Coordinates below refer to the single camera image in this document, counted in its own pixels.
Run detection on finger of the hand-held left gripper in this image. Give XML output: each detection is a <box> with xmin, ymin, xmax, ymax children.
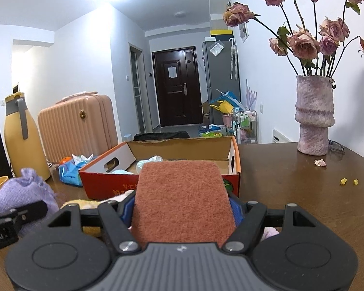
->
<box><xmin>0</xmin><ymin>201</ymin><xmax>48</xmax><ymax>226</ymax></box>

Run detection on colourful floor bags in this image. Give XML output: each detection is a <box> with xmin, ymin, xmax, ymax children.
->
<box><xmin>199</xmin><ymin>124</ymin><xmax>228</xmax><ymax>138</ymax></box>

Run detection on pink ribbed suitcase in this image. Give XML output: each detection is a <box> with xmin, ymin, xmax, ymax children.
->
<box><xmin>37</xmin><ymin>91</ymin><xmax>119</xmax><ymax>163</ymax></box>

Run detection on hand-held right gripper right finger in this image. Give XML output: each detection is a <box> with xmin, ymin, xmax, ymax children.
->
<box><xmin>222</xmin><ymin>200</ymin><xmax>317</xmax><ymax>253</ymax></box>

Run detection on purple cloth cushion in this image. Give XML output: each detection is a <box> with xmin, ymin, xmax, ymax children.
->
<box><xmin>0</xmin><ymin>168</ymin><xmax>59</xmax><ymax>237</ymax></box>

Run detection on dark brown entrance door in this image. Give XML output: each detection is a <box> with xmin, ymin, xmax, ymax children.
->
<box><xmin>152</xmin><ymin>47</ymin><xmax>201</xmax><ymax>128</ymax></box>

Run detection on brown layered sponge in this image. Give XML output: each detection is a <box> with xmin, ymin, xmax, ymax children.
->
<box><xmin>130</xmin><ymin>160</ymin><xmax>238</xmax><ymax>249</ymax></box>

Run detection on blue plastic tissue bag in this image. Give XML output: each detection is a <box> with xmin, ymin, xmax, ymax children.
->
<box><xmin>58</xmin><ymin>154</ymin><xmax>98</xmax><ymax>187</ymax></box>

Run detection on blue and yellow bags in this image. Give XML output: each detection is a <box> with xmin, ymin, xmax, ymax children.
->
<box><xmin>209</xmin><ymin>90</ymin><xmax>241</xmax><ymax>116</ymax></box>

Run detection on black floor bag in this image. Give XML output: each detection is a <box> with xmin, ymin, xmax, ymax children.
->
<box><xmin>134</xmin><ymin>132</ymin><xmax>190</xmax><ymax>141</ymax></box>

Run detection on dried pink roses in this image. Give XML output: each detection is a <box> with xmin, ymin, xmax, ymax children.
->
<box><xmin>223</xmin><ymin>0</ymin><xmax>364</xmax><ymax>78</ymax></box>

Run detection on red cardboard box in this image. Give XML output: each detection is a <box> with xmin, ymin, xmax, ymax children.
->
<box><xmin>78</xmin><ymin>136</ymin><xmax>241</xmax><ymax>201</ymax></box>

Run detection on white trolley rack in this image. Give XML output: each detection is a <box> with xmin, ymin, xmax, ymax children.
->
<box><xmin>232</xmin><ymin>109</ymin><xmax>258</xmax><ymax>144</ymax></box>

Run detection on yellow white plush toy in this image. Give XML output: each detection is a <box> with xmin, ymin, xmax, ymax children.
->
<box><xmin>61</xmin><ymin>189</ymin><xmax>134</xmax><ymax>237</ymax></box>

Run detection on pink textured vase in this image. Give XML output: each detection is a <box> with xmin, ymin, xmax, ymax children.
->
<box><xmin>295</xmin><ymin>75</ymin><xmax>336</xmax><ymax>156</ymax></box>

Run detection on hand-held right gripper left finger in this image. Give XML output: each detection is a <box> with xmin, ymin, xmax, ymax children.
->
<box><xmin>49</xmin><ymin>196</ymin><xmax>141</xmax><ymax>254</ymax></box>

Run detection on grey refrigerator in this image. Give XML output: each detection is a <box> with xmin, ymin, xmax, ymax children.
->
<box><xmin>203</xmin><ymin>36</ymin><xmax>241</xmax><ymax>128</ymax></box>

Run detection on yellow thermos jug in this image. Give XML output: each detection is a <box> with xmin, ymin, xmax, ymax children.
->
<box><xmin>4</xmin><ymin>92</ymin><xmax>51</xmax><ymax>180</ymax></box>

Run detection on eyeglasses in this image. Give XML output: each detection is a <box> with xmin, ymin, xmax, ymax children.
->
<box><xmin>328</xmin><ymin>139</ymin><xmax>346</xmax><ymax>152</ymax></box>

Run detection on purple wall decoration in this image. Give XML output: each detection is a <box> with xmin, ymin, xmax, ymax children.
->
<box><xmin>246</xmin><ymin>79</ymin><xmax>258</xmax><ymax>110</ymax></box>

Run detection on grey side doorway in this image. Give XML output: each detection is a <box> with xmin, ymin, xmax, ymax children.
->
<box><xmin>129</xmin><ymin>43</ymin><xmax>146</xmax><ymax>134</ymax></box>

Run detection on hanging folded umbrella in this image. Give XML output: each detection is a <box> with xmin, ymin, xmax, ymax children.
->
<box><xmin>230</xmin><ymin>38</ymin><xmax>239</xmax><ymax>79</ymax></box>

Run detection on clear zip bag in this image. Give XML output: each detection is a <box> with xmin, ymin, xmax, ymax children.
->
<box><xmin>210</xmin><ymin>42</ymin><xmax>225</xmax><ymax>57</ymax></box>

